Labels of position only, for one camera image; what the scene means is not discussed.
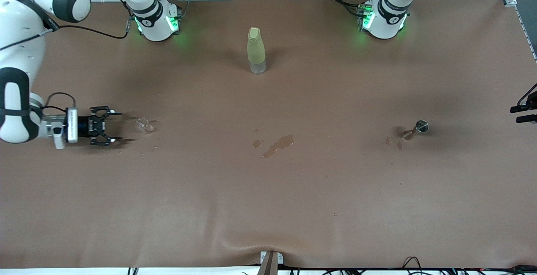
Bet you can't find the small clear glass cup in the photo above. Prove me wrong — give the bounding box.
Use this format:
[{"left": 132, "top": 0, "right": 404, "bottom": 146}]
[{"left": 135, "top": 118, "right": 156, "bottom": 134}]

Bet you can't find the metal jigger measuring cup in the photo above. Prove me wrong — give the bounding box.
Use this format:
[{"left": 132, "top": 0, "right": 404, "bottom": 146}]
[{"left": 402, "top": 120, "right": 429, "bottom": 140}]

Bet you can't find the yellow-green frosted bottle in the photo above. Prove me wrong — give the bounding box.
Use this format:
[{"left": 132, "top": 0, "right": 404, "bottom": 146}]
[{"left": 247, "top": 27, "right": 267, "bottom": 75}]

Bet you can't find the spilled liquid puddle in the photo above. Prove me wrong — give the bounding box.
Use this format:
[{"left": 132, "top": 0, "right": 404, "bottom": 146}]
[{"left": 262, "top": 135, "right": 295, "bottom": 158}]

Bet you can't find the large table cover mat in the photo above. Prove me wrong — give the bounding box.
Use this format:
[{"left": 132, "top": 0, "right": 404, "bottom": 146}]
[{"left": 0, "top": 0, "right": 537, "bottom": 269}]

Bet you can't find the metal table edge bracket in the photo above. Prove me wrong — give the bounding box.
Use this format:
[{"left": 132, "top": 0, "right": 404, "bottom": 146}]
[{"left": 259, "top": 251, "right": 284, "bottom": 275}]

